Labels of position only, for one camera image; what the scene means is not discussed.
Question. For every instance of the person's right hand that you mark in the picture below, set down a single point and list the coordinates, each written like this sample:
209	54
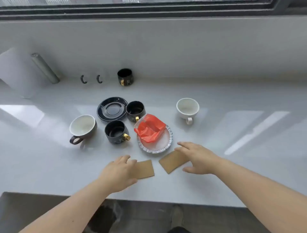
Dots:
201	160

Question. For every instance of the person's left hand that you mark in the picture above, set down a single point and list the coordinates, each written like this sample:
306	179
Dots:
120	172

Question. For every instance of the brown cardboard square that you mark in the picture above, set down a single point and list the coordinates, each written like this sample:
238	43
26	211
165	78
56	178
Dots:
171	162
146	169

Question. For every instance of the white plate with patterned rim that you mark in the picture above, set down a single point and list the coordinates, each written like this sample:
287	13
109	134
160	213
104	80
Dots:
160	144

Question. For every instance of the orange plastic wrapper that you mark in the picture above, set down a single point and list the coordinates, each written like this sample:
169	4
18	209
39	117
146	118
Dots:
149	130

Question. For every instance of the brown cup with white inside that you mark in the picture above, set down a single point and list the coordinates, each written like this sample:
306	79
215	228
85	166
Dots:
82	126

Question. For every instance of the black saucer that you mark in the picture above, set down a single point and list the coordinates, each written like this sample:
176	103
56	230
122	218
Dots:
112	109

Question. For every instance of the person's left forearm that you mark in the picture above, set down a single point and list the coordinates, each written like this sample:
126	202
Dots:
72	211

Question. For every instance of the person's right forearm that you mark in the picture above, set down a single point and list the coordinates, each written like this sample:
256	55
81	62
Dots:
263	196

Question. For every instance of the person's right white shoe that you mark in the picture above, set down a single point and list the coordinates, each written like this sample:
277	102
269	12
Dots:
176	216

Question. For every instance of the black trousers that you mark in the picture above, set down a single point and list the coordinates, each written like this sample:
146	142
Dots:
178	230

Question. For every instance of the white partition panel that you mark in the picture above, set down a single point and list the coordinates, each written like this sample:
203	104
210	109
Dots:
16	72

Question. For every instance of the metal cylinder post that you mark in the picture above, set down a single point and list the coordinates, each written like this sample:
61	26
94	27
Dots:
45	68

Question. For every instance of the dark window frame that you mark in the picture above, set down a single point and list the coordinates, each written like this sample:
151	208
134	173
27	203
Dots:
144	10

